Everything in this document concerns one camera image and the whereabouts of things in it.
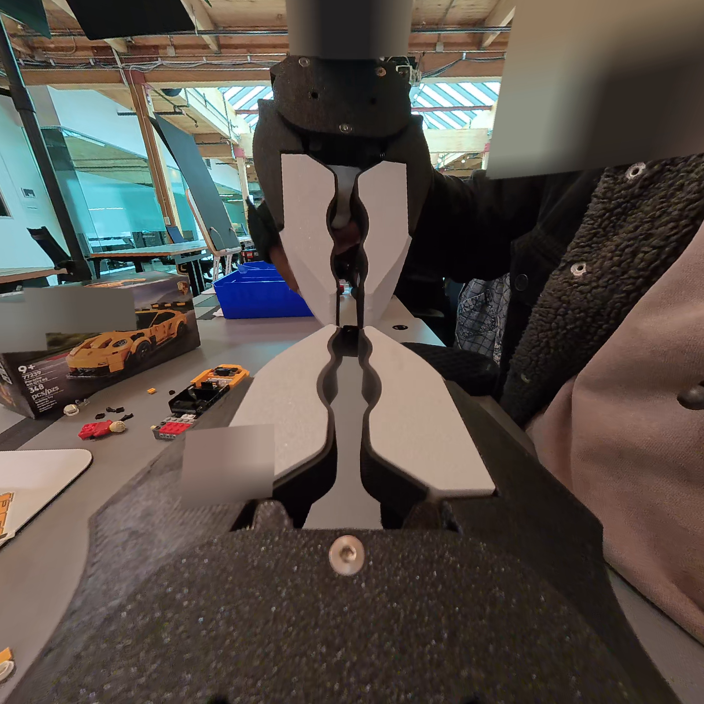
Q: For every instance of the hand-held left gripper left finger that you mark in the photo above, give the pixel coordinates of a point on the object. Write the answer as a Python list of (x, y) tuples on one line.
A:
[(291, 396)]

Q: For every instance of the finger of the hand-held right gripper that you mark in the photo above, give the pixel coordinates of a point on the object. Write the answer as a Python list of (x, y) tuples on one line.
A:
[(388, 231), (305, 231)]

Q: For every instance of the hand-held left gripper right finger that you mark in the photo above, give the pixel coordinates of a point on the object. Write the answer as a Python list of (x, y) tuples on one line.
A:
[(423, 434)]

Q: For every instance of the small black lego brick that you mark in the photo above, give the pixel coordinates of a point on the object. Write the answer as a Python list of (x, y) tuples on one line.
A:
[(350, 335)]

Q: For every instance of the lego car chassis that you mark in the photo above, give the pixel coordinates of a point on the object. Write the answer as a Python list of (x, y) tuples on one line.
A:
[(192, 399)]

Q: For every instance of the lego set box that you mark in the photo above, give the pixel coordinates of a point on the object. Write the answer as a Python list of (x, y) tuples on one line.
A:
[(165, 352)]

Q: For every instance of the scattered small lego pieces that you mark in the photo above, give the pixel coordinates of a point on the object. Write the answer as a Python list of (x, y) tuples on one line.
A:
[(4, 657)]

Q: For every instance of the person's right hand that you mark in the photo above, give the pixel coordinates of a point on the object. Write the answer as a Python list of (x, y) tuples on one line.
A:
[(285, 267)]

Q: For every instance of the blue plastic bin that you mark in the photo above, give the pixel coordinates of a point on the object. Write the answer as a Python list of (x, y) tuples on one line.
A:
[(258, 297)]

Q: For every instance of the black leaning panel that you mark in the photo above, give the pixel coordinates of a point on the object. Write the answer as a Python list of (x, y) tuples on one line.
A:
[(192, 176)]

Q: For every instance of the blue plaid cloth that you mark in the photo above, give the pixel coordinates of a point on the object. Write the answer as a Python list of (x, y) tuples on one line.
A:
[(484, 319)]

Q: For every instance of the grey office desk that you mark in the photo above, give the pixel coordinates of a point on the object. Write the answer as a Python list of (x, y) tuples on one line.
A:
[(154, 250)]

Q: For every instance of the beige sweatshirt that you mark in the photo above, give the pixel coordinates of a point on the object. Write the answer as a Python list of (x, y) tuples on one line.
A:
[(632, 440)]

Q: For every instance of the black fleece jacket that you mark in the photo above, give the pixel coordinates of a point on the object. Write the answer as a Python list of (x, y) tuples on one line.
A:
[(594, 286)]

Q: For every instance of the black desk chair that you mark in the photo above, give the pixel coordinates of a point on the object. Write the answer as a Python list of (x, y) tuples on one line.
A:
[(49, 247)]

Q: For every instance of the black earbud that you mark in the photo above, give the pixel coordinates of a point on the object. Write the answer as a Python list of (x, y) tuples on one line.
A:
[(692, 397)]

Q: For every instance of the black slanted pole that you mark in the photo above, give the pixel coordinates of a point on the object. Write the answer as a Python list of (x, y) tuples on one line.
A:
[(33, 137)]

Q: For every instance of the sticker sheet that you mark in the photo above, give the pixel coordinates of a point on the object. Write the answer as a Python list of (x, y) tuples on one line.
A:
[(5, 514)]

